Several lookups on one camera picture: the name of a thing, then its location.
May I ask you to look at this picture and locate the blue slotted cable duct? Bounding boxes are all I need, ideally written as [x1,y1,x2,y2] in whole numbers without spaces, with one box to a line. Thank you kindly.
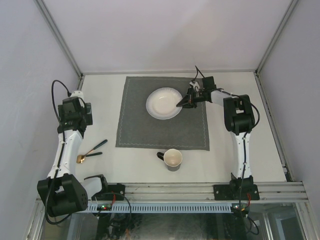
[84,202,232,214]

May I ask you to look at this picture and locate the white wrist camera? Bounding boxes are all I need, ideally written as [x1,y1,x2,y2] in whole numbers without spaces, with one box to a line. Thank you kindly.
[70,90,84,100]
[189,80,200,92]

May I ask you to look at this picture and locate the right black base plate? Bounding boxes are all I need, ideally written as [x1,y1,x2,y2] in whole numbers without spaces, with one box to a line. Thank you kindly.
[213,184,260,201]

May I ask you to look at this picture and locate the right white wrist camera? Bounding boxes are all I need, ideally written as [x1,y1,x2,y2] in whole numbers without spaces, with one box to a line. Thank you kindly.
[189,80,200,92]

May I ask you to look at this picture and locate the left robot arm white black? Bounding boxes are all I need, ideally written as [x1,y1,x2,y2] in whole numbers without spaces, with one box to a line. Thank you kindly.
[37,90,110,225]

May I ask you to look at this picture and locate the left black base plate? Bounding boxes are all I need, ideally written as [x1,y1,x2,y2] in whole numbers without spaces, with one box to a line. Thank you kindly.
[94,183,126,201]

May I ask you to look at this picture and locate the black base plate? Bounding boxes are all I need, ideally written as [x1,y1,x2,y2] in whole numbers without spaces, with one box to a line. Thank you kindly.
[213,184,260,201]
[94,183,126,201]

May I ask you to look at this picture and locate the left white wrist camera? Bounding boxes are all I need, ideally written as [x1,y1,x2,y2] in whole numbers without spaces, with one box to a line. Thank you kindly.
[70,90,84,100]

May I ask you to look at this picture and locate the white bowl plate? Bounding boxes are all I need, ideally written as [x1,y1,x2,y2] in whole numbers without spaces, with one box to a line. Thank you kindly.
[145,87,183,120]

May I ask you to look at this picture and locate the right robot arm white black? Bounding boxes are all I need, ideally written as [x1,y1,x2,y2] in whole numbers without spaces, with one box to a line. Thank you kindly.
[176,68,261,201]

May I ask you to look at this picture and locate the gold fork green handle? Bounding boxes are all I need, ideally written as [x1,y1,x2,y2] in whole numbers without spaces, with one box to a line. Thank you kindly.
[86,152,103,157]

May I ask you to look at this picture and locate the grey cloth napkin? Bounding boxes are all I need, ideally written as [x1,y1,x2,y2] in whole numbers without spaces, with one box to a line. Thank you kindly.
[115,76,210,151]

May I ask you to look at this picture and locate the dark mug cream inside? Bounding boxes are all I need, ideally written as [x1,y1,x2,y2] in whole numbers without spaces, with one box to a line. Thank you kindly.
[156,148,183,172]

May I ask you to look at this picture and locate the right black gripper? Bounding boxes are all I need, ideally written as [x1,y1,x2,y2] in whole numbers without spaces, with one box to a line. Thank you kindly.
[176,86,206,109]

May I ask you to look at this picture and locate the gold spoon green handle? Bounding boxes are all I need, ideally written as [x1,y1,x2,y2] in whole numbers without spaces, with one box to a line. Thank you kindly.
[76,139,108,164]

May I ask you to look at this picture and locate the aluminium front rail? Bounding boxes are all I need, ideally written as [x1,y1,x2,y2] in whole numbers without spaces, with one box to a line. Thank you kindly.
[124,182,309,203]

